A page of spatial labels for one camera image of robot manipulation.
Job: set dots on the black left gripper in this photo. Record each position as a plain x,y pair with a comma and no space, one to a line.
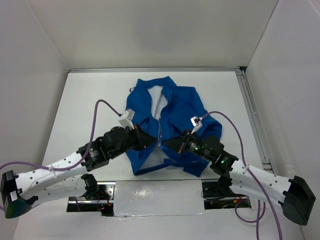
143,139

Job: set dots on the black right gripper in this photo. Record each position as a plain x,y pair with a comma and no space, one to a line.
176,143

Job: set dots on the blue zip jacket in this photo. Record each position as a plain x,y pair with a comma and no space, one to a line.
164,110

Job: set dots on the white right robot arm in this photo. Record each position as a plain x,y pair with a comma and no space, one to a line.
293,195

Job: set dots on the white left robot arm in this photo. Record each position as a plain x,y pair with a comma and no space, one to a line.
70,176

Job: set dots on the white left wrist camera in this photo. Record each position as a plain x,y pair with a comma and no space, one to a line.
126,118

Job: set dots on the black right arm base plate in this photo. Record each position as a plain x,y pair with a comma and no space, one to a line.
217,196

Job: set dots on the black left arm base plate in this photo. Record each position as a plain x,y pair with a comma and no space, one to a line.
98,196

